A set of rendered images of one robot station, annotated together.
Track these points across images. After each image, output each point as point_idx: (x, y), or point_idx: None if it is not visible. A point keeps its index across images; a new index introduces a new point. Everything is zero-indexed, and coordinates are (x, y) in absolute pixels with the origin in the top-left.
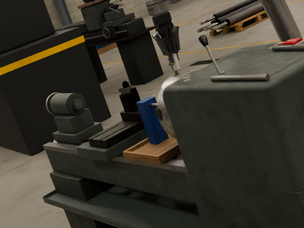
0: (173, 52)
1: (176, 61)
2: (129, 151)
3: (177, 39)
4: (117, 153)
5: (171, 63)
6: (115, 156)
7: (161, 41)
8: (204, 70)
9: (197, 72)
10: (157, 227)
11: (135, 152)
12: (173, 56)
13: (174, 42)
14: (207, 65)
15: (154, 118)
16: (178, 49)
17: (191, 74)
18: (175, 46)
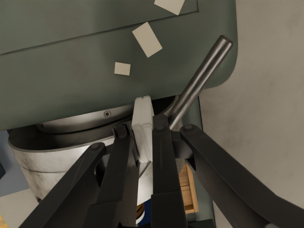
0: (135, 150)
1: (147, 109)
2: (188, 207)
3: (68, 186)
4: (194, 225)
5: (220, 36)
6: (200, 221)
7: (244, 181)
8: (65, 35)
9: (88, 51)
10: (187, 122)
11: (190, 188)
12: (152, 124)
13: (105, 170)
14: (22, 90)
15: (142, 223)
16: (105, 146)
17: (118, 55)
18: (111, 154)
